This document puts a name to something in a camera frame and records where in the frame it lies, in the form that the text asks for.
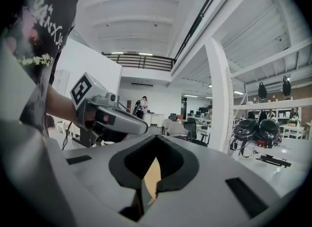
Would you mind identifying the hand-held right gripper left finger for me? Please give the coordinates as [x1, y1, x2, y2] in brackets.
[0, 120, 157, 227]

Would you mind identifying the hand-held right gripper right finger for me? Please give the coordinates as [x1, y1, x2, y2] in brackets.
[140, 135, 285, 227]

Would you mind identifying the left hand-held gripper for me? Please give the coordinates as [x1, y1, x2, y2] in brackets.
[70, 72, 149, 149]

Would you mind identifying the person's left forearm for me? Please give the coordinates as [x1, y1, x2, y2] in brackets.
[45, 83, 78, 127]

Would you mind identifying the person's left hand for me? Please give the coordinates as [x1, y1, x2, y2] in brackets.
[83, 107, 98, 129]

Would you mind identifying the white curved counter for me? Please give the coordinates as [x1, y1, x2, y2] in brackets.
[143, 113, 164, 127]

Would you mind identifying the grey chair with black legs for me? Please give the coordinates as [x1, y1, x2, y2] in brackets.
[168, 121, 190, 138]
[161, 118, 174, 136]

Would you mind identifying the round wooden table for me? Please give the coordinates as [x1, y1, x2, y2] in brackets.
[143, 157, 162, 199]

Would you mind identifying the black mesh office chair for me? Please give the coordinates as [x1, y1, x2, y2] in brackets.
[182, 117, 211, 146]

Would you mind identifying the dark mezzanine railing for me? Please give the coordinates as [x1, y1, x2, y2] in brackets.
[102, 52, 176, 72]

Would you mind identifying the row of desks with monitors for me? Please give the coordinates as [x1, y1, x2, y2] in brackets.
[186, 107, 210, 121]

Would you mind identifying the black helmet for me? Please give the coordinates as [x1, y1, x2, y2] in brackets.
[230, 118, 259, 158]
[257, 119, 282, 148]

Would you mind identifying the black flat device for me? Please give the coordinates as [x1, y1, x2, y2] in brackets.
[253, 154, 293, 168]

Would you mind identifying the white square pillar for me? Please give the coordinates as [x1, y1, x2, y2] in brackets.
[204, 37, 234, 153]

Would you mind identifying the white metal shelf rack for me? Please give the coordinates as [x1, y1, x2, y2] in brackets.
[225, 38, 312, 192]

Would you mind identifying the black hanging bag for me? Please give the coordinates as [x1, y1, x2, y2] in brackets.
[257, 82, 268, 99]
[282, 75, 292, 97]

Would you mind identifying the person's black patterned t-shirt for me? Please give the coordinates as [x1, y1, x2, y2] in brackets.
[0, 0, 90, 138]

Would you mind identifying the black ceiling rail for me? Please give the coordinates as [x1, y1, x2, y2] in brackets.
[174, 0, 230, 61]

